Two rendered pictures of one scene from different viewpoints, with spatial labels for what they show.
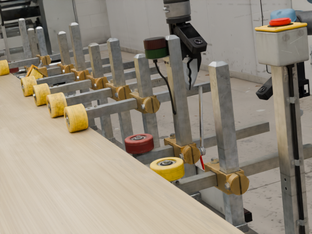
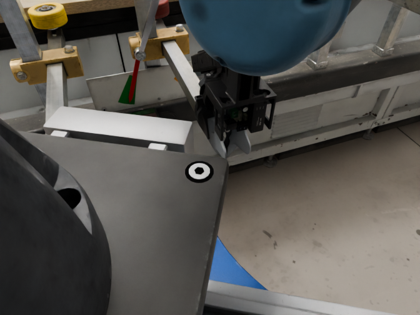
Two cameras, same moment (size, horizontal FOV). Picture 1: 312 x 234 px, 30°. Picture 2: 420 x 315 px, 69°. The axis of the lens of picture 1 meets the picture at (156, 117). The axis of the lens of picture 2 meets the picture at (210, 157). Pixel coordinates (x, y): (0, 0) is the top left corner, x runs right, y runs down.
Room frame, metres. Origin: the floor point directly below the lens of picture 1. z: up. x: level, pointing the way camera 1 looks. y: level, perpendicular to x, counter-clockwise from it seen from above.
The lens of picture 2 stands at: (1.71, -0.75, 1.17)
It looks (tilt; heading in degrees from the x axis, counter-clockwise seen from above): 46 degrees down; 91
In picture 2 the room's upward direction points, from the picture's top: straight up
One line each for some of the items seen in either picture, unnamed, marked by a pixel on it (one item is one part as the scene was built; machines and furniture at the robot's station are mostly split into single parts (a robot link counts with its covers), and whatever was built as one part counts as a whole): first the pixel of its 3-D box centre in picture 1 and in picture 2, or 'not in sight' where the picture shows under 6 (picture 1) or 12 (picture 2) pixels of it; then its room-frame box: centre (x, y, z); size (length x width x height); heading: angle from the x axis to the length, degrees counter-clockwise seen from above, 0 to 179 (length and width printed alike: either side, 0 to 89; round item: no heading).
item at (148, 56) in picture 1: (156, 52); not in sight; (1.54, -0.02, 1.14); 0.06 x 0.06 x 0.02
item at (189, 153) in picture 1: (181, 150); (159, 43); (1.58, -0.06, 0.85); 0.13 x 0.06 x 0.05; 21
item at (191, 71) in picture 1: (189, 73); not in sight; (1.69, -0.12, 1.04); 0.06 x 0.03 x 0.09; 20
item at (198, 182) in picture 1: (241, 171); (57, 77); (1.38, -0.19, 0.83); 0.43 x 0.03 x 0.04; 111
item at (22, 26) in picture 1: (28, 56); not in sight; (3.66, 0.74, 0.92); 0.03 x 0.03 x 0.48; 21
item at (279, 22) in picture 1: (280, 23); not in sight; (1.08, -0.25, 1.22); 0.04 x 0.04 x 0.02
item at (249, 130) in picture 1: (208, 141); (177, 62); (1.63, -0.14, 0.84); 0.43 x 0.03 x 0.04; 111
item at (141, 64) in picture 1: (150, 128); not in sight; (1.79, 0.02, 0.86); 0.03 x 0.03 x 0.48; 21
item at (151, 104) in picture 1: (144, 102); not in sight; (1.81, 0.03, 0.95); 0.13 x 0.06 x 0.05; 21
